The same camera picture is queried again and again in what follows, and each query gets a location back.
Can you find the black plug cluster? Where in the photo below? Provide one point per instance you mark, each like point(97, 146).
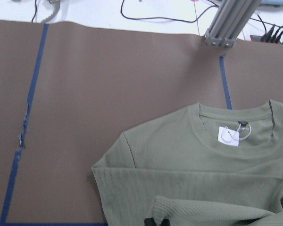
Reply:
point(273, 33)

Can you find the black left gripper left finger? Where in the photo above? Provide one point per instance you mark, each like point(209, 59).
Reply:
point(149, 222)

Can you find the olive green long-sleeve shirt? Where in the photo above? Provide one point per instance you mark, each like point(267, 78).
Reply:
point(173, 167)

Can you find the brown table mat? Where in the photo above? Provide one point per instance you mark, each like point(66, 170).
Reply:
point(67, 92)

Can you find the metal reacher grabber tool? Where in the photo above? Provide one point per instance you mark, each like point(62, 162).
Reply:
point(56, 7)

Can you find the white paper garment tag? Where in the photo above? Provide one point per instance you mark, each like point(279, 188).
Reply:
point(228, 136)

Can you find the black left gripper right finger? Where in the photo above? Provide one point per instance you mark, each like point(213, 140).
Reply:
point(165, 222)

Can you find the aluminium frame post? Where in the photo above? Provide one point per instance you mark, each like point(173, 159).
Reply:
point(230, 19)

